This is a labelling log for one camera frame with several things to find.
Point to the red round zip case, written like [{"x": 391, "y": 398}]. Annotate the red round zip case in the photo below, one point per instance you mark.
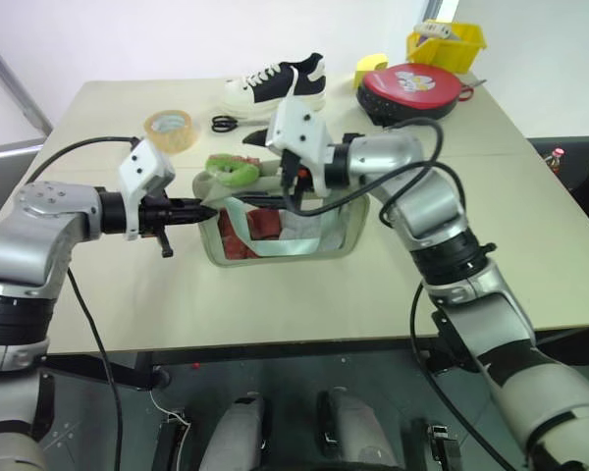
[{"x": 407, "y": 93}]

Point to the grey white cloth in pouch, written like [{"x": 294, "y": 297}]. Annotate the grey white cloth in pouch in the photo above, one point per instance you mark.
[{"x": 299, "y": 228}]

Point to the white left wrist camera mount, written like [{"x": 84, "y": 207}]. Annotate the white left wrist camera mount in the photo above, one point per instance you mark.
[{"x": 144, "y": 167}]

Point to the grey rounded leg cover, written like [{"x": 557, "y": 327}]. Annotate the grey rounded leg cover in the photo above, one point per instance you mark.
[
  {"x": 238, "y": 432},
  {"x": 358, "y": 432}
]

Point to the black scissors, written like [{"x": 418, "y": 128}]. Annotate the black scissors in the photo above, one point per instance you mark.
[{"x": 224, "y": 123}]

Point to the yellow plastic bin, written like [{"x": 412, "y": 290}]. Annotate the yellow plastic bin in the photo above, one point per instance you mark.
[{"x": 451, "y": 51}]

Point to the black and white sneaker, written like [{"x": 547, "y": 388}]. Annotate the black and white sneaker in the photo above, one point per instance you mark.
[{"x": 275, "y": 83}]

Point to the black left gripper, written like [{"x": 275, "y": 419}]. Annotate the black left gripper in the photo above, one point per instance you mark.
[{"x": 154, "y": 213}]

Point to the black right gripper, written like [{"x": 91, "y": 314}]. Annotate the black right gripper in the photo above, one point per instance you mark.
[{"x": 299, "y": 181}]

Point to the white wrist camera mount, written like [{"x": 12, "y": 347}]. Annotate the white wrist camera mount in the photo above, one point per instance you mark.
[
  {"x": 299, "y": 132},
  {"x": 144, "y": 167}
]

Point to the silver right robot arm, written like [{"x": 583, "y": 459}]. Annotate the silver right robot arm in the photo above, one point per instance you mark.
[{"x": 397, "y": 152}]

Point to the white item in bin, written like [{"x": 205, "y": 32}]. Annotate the white item in bin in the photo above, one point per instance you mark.
[{"x": 436, "y": 28}]

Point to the red capped bottle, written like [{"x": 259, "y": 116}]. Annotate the red capped bottle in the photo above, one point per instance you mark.
[{"x": 555, "y": 159}]

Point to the clear packing tape roll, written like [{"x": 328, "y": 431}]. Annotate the clear packing tape roll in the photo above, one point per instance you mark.
[{"x": 176, "y": 140}]

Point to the small yellow box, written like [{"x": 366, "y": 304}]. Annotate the small yellow box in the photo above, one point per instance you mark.
[{"x": 368, "y": 68}]

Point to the red cloth in pouch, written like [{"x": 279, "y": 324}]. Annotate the red cloth in pouch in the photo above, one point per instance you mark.
[{"x": 267, "y": 223}]

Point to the black table frame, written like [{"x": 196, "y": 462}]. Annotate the black table frame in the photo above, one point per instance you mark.
[{"x": 226, "y": 355}]

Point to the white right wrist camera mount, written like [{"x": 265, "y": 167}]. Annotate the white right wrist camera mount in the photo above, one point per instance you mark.
[{"x": 299, "y": 132}]

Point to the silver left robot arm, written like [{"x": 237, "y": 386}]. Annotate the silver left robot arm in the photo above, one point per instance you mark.
[{"x": 54, "y": 206}]

